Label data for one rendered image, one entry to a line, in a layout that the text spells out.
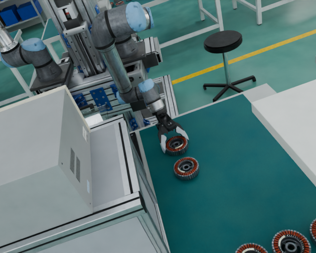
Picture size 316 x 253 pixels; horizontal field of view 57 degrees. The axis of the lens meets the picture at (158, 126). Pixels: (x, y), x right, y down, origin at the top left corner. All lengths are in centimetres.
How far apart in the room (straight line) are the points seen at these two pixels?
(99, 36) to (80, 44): 62
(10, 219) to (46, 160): 20
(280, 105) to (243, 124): 65
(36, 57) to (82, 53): 27
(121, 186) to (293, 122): 50
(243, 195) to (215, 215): 14
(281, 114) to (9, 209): 73
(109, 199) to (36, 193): 20
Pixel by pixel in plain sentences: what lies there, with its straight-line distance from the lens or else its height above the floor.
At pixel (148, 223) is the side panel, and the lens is 88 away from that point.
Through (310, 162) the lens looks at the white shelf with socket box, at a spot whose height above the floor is 121.
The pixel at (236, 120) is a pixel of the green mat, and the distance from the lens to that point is 152.
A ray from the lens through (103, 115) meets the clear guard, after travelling 128.
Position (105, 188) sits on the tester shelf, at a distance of 89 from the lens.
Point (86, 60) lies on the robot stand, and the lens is 193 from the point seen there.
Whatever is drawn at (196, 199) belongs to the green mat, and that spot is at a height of 75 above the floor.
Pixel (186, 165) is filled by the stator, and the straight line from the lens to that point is 132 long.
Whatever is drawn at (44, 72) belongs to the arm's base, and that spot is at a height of 109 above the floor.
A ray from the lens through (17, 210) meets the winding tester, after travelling 84.
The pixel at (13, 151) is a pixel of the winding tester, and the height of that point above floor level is 132.
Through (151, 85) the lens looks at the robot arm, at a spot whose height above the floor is 104.
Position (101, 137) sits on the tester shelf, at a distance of 107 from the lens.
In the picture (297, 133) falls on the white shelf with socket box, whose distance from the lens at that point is 78.
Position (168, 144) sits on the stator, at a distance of 143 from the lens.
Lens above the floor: 174
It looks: 38 degrees down
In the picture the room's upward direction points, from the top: 20 degrees counter-clockwise
